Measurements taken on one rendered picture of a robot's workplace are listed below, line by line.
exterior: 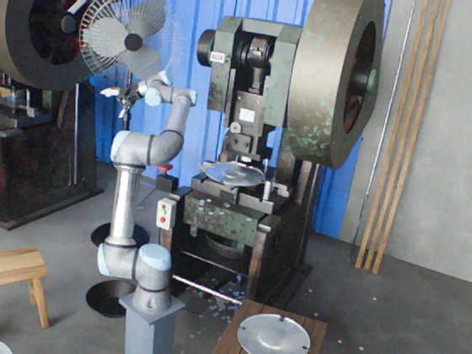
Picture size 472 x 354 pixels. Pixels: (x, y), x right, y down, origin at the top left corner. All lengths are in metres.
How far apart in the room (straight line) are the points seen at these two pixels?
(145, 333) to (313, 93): 1.09
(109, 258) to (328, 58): 1.06
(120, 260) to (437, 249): 2.39
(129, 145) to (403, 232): 2.30
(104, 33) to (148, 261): 1.37
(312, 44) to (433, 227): 2.03
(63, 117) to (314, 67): 2.11
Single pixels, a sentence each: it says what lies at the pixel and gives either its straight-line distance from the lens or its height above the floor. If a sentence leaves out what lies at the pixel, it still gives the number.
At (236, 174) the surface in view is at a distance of 2.22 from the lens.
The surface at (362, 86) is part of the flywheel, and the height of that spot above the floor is 1.31.
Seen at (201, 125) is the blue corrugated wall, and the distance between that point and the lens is 3.72.
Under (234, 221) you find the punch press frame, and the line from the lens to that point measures 2.20.
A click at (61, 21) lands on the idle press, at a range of 2.93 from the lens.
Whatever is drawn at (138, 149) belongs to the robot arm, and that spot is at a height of 1.02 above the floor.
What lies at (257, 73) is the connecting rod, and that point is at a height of 1.26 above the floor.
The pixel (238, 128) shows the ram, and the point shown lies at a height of 1.00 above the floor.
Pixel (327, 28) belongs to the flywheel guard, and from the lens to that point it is 1.76.
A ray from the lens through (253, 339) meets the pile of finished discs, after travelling 1.90.
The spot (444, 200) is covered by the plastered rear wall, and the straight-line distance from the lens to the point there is 3.38.
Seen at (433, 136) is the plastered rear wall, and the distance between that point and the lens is 3.27.
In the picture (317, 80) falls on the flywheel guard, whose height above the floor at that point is 1.34.
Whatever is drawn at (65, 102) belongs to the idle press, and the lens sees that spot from 3.40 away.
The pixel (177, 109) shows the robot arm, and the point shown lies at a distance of 1.90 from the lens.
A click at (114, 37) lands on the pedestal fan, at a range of 2.68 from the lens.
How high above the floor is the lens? 1.56
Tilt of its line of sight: 21 degrees down
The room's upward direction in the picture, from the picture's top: 8 degrees clockwise
